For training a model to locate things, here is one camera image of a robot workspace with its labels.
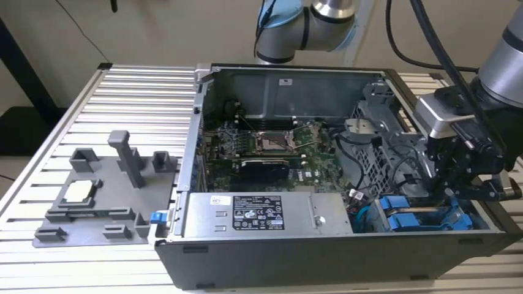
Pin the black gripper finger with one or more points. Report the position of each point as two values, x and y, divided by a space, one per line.
443 190
493 190

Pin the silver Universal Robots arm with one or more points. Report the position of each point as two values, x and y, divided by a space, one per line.
502 61

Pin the empty blue disk carrier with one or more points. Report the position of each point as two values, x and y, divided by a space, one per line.
402 222

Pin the grey perforated metal cage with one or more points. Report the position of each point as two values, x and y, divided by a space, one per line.
379 159

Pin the green motherboard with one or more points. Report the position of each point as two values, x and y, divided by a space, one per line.
323 180

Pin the CPU socket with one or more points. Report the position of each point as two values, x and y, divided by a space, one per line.
271 144

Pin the black graphics card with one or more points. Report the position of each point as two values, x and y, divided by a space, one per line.
262 171

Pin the open black PC case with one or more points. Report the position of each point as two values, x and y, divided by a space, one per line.
286 263

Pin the silver power supply unit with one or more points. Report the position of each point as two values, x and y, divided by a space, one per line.
204 214

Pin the blue case latch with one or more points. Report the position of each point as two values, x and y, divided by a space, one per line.
158 218

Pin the grey parts rack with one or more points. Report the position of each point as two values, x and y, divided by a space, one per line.
110 186

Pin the silver CPU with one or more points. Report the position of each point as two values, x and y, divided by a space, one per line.
78 191

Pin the black antenna stick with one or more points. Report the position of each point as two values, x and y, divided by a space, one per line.
112 6

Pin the black furniture stand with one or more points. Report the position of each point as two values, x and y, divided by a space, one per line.
32 131

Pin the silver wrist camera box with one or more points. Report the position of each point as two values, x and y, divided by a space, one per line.
437 113

